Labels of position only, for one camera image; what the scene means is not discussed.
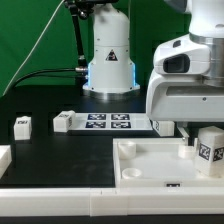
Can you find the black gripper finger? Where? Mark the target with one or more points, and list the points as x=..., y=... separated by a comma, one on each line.
x=182, y=128

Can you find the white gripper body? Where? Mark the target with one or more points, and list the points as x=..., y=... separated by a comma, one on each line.
x=187, y=81

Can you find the white square tabletop tray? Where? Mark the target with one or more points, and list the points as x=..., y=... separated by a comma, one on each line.
x=158, y=162

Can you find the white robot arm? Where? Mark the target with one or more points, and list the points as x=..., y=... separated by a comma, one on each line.
x=111, y=73

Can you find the white plate with fiducial tags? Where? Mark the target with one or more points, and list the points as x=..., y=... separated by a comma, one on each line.
x=111, y=121

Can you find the white U-shaped fence wall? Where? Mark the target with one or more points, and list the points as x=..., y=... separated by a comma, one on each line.
x=111, y=201

